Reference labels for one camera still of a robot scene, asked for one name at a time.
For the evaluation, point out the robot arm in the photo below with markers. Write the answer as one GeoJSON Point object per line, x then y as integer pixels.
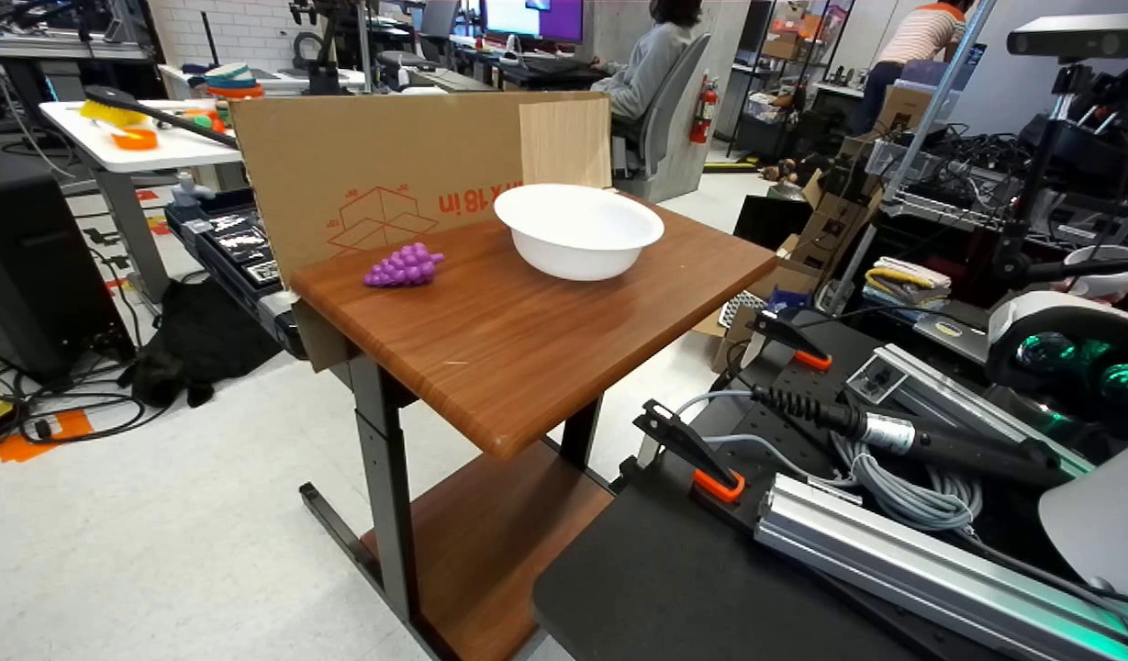
{"type": "Point", "coordinates": [1103, 523]}

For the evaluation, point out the white bowl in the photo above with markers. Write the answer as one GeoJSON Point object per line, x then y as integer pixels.
{"type": "Point", "coordinates": [577, 234]}

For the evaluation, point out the black clamp with orange tips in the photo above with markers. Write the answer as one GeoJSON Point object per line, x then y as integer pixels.
{"type": "Point", "coordinates": [687, 445]}
{"type": "Point", "coordinates": [788, 338]}

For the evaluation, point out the purple toy grape bunch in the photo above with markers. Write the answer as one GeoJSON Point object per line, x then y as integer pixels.
{"type": "Point", "coordinates": [405, 266]}

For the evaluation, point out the light wood board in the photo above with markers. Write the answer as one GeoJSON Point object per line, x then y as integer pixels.
{"type": "Point", "coordinates": [565, 142]}

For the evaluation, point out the office chair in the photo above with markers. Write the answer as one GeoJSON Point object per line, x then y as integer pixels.
{"type": "Point", "coordinates": [669, 110]}

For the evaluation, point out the red fire extinguisher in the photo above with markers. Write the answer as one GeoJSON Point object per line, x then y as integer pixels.
{"type": "Point", "coordinates": [704, 110]}

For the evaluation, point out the cardboard box with red print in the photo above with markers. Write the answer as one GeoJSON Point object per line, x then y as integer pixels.
{"type": "Point", "coordinates": [362, 156]}

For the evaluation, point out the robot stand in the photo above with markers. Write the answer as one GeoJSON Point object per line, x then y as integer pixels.
{"type": "Point", "coordinates": [674, 588]}

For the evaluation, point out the person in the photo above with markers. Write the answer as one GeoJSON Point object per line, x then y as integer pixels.
{"type": "Point", "coordinates": [651, 64]}
{"type": "Point", "coordinates": [917, 37]}

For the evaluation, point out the stack of cardboard boxes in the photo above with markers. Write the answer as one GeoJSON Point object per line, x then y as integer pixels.
{"type": "Point", "coordinates": [825, 229]}

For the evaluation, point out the monitor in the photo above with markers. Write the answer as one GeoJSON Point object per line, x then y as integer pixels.
{"type": "Point", "coordinates": [536, 18]}

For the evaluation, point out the black equipment case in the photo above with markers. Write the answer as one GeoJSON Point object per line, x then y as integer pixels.
{"type": "Point", "coordinates": [238, 248]}

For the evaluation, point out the silver metal box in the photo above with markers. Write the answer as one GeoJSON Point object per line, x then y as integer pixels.
{"type": "Point", "coordinates": [903, 381]}

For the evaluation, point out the stack of folded cloths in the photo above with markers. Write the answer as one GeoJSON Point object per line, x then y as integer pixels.
{"type": "Point", "coordinates": [905, 283]}

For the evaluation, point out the black bag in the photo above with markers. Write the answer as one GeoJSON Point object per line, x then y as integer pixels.
{"type": "Point", "coordinates": [201, 340]}

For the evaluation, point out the metal pole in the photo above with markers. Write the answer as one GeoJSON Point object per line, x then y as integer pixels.
{"type": "Point", "coordinates": [903, 156]}

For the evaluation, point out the stack of coloured discs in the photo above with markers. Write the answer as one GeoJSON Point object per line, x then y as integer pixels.
{"type": "Point", "coordinates": [232, 81]}

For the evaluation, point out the white table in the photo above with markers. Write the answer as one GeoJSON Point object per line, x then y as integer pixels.
{"type": "Point", "coordinates": [132, 156]}

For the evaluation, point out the brush with yellow bristles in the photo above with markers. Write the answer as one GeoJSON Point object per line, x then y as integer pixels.
{"type": "Point", "coordinates": [114, 112]}

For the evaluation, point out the black cabinet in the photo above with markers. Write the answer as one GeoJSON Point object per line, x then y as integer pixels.
{"type": "Point", "coordinates": [31, 257]}

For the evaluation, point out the aluminium rail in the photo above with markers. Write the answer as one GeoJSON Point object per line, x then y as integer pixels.
{"type": "Point", "coordinates": [894, 551]}

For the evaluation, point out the camera on mount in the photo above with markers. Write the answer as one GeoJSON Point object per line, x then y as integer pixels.
{"type": "Point", "coordinates": [1077, 37]}

